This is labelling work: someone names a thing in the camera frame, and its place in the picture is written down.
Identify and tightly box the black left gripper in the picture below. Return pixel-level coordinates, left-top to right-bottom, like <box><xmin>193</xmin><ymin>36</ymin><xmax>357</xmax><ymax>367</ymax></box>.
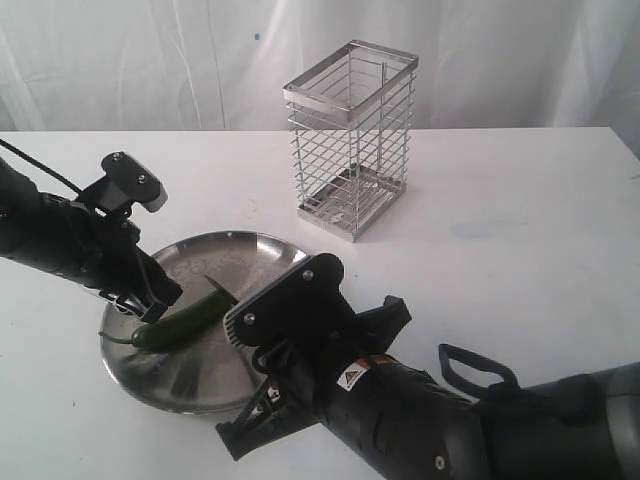
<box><xmin>29</xmin><ymin>194</ymin><xmax>182</xmax><ymax>322</ymax></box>

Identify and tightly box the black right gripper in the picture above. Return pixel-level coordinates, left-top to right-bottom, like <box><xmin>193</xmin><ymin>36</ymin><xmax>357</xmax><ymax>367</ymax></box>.
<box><xmin>215</xmin><ymin>295</ymin><xmax>480</xmax><ymax>479</ymax></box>

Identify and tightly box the green chili pepper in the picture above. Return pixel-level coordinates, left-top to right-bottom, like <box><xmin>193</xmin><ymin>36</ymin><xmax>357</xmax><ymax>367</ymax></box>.
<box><xmin>99</xmin><ymin>290</ymin><xmax>238</xmax><ymax>352</ymax></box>

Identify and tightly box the black knife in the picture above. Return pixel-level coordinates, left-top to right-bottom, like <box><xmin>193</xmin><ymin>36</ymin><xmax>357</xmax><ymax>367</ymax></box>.
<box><xmin>204</xmin><ymin>275</ymin><xmax>238</xmax><ymax>306</ymax></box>

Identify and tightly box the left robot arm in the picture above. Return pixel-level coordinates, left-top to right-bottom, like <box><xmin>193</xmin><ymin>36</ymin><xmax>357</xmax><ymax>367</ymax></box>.
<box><xmin>1</xmin><ymin>152</ymin><xmax>183</xmax><ymax>323</ymax></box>

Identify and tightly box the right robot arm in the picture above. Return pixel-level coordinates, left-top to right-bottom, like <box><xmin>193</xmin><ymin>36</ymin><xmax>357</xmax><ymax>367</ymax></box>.
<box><xmin>217</xmin><ymin>292</ymin><xmax>639</xmax><ymax>479</ymax></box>

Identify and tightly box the round steel plate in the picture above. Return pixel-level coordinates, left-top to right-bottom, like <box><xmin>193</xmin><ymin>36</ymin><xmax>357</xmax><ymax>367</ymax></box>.
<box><xmin>100</xmin><ymin>231</ymin><xmax>307</xmax><ymax>414</ymax></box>

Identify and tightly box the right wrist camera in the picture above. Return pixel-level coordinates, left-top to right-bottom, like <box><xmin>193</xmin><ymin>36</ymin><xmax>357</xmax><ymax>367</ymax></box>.
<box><xmin>223</xmin><ymin>253</ymin><xmax>366</xmax><ymax>347</ymax></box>

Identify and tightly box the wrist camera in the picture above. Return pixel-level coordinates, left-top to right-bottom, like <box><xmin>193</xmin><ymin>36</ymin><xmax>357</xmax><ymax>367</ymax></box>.
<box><xmin>76</xmin><ymin>151</ymin><xmax>168</xmax><ymax>216</ymax></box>
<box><xmin>223</xmin><ymin>253</ymin><xmax>366</xmax><ymax>347</ymax></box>

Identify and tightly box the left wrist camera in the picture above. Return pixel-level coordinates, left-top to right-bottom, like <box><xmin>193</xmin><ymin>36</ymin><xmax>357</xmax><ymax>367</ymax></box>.
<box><xmin>76</xmin><ymin>151</ymin><xmax>168</xmax><ymax>216</ymax></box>

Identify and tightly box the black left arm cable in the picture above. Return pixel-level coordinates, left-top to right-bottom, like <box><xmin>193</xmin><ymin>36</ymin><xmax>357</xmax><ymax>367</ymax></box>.
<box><xmin>0</xmin><ymin>138</ymin><xmax>84</xmax><ymax>196</ymax></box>

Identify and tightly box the wire utensil holder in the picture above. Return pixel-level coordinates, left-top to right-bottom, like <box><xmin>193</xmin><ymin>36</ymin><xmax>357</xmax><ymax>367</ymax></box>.
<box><xmin>283</xmin><ymin>40</ymin><xmax>419</xmax><ymax>242</ymax></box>

